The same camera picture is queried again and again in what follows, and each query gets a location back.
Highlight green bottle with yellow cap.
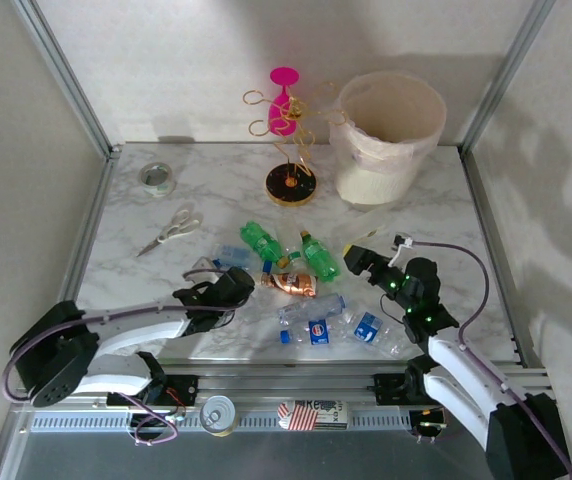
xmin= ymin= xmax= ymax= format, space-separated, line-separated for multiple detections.
xmin=239 ymin=220 xmax=290 ymax=270
xmin=299 ymin=229 xmax=342 ymax=284

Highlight clear bottle with blue label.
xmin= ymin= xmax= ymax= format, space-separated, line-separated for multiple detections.
xmin=213 ymin=243 xmax=273 ymax=274

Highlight clear bottle blue white label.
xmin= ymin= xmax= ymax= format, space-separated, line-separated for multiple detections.
xmin=345 ymin=310 xmax=412 ymax=357

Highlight copper brown coffee bottle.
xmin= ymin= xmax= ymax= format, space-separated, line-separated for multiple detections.
xmin=258 ymin=272 xmax=320 ymax=300

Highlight clear Pepsi bottle blue cap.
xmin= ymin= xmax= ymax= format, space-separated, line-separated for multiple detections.
xmin=279 ymin=317 xmax=348 ymax=347

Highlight white waste bin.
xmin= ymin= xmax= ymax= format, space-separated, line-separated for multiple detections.
xmin=328 ymin=69 xmax=448 ymax=206

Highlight translucent plastic bin liner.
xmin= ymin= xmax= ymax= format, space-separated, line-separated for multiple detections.
xmin=328 ymin=69 xmax=448 ymax=175

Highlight clear bottle with green cap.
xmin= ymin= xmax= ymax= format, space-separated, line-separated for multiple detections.
xmin=274 ymin=217 xmax=305 ymax=264

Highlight bluish clear water bottle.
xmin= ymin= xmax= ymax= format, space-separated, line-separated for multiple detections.
xmin=278 ymin=293 xmax=350 ymax=326

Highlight silver tin can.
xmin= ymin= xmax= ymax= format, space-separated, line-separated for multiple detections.
xmin=199 ymin=394 xmax=240 ymax=438

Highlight clear tape roll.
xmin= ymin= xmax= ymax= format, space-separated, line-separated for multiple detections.
xmin=138 ymin=161 xmax=177 ymax=199

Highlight black circuit board with LEDs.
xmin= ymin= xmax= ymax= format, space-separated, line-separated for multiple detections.
xmin=409 ymin=405 xmax=450 ymax=437

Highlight flag print tin box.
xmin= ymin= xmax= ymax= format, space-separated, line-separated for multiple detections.
xmin=276 ymin=398 xmax=351 ymax=432

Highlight pink wine glass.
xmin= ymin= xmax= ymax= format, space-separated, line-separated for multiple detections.
xmin=267 ymin=65 xmax=303 ymax=138

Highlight white handled scissors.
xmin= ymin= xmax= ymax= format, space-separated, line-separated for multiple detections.
xmin=135 ymin=207 xmax=204 ymax=259

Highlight gold wire glass rack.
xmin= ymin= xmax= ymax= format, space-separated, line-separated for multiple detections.
xmin=242 ymin=81 xmax=351 ymax=208

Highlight aluminium side rail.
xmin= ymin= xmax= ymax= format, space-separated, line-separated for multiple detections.
xmin=458 ymin=144 xmax=547 ymax=371
xmin=58 ymin=144 xmax=122 ymax=306

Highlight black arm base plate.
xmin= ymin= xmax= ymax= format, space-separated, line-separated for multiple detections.
xmin=371 ymin=372 xmax=417 ymax=406
xmin=106 ymin=373 xmax=201 ymax=407

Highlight aluminium mounting rail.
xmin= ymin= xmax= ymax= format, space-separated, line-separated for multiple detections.
xmin=15 ymin=362 xmax=555 ymax=409

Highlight grey slotted cable duct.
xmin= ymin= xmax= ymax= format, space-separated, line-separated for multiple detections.
xmin=25 ymin=409 xmax=417 ymax=435

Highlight aluminium frame post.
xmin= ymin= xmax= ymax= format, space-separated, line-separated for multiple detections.
xmin=10 ymin=0 xmax=123 ymax=160
xmin=458 ymin=0 xmax=558 ymax=151

